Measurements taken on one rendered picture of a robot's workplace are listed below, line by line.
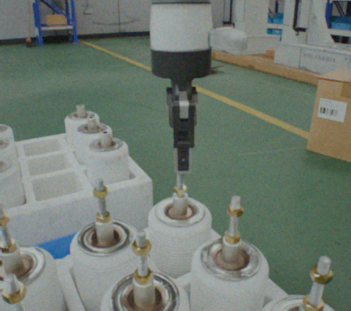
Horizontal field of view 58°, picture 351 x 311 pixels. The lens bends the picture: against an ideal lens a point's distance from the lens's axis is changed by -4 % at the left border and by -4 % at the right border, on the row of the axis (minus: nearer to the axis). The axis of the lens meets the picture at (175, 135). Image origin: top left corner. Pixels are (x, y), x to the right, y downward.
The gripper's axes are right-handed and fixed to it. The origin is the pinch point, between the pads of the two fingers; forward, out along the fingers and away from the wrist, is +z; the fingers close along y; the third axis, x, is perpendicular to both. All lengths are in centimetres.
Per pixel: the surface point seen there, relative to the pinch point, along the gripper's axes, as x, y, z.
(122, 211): -12.3, -19.3, 23.1
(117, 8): -94, -613, -17
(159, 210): -3.4, -0.4, 9.7
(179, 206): -0.4, 0.8, 8.3
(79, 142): -23.7, -32.6, 12.1
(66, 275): -17.1, 5.5, 16.9
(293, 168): 43, -61, 36
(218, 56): 53, -309, 32
